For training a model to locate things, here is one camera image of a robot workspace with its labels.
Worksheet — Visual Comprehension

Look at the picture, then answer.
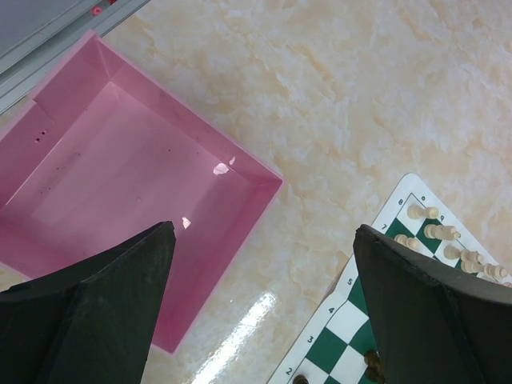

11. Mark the green white chess mat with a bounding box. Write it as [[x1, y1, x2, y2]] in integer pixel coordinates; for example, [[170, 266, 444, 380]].
[[270, 173, 511, 383]]

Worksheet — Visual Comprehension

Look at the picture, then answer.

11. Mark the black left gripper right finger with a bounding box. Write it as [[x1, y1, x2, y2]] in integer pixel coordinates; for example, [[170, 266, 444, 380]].
[[353, 225, 511, 383]]

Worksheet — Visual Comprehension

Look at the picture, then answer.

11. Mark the pink rectangular tray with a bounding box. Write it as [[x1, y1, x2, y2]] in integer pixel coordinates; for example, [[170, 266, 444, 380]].
[[1, 31, 282, 353]]

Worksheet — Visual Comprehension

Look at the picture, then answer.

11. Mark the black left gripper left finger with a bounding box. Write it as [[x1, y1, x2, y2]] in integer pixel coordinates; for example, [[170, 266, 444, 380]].
[[1, 222, 176, 383]]

